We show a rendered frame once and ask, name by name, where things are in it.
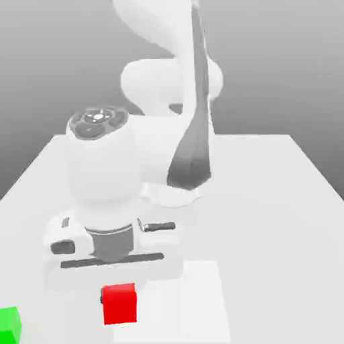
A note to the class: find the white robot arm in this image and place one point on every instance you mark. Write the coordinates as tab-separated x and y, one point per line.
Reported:
102	166

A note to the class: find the small green cube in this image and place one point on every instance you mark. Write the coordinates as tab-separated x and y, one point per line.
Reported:
9	325

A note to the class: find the small red cube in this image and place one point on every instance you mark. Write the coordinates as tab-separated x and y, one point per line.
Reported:
119	303

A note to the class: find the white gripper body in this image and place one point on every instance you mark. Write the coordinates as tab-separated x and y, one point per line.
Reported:
158	266

